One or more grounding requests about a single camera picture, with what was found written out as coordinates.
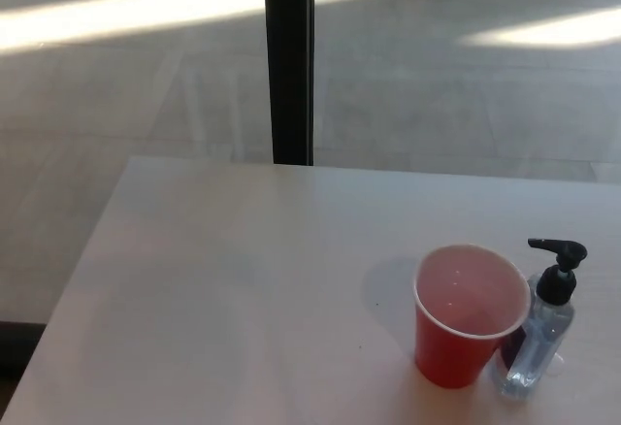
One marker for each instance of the clear pump soap bottle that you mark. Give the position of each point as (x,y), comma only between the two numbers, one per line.
(553,282)

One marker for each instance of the red plastic cup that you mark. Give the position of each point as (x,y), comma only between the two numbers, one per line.
(446,352)

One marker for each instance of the black window frame post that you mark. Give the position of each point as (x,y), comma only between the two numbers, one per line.
(289,61)

